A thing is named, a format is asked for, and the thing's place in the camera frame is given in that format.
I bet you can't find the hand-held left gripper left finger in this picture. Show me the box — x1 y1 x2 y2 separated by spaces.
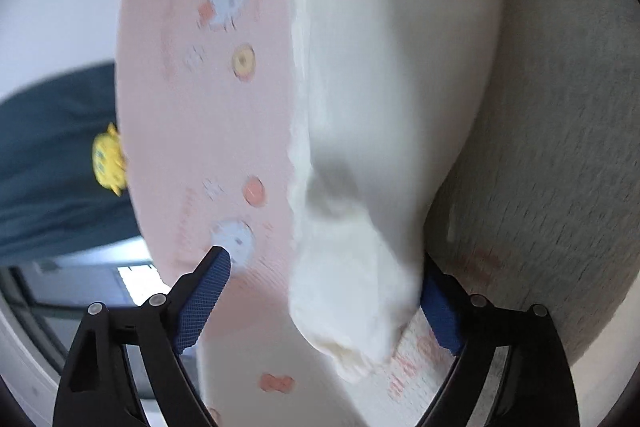
52 245 232 427

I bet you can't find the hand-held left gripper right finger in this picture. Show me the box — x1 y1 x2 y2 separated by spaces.
415 257 581 427

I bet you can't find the cream t-shirt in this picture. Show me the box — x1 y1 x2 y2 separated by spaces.
287 0 506 383

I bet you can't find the window with grille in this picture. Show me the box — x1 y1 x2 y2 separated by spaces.
117 263 173 305

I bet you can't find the black framed glass door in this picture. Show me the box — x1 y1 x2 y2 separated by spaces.
0 257 173 400

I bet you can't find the yellow plush toy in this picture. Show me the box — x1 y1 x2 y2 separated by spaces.
91 123 128 198

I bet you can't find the pink and white printed blanket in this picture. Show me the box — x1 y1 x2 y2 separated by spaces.
115 0 640 427

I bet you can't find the dark blue sofa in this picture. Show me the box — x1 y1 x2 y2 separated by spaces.
0 61 151 265

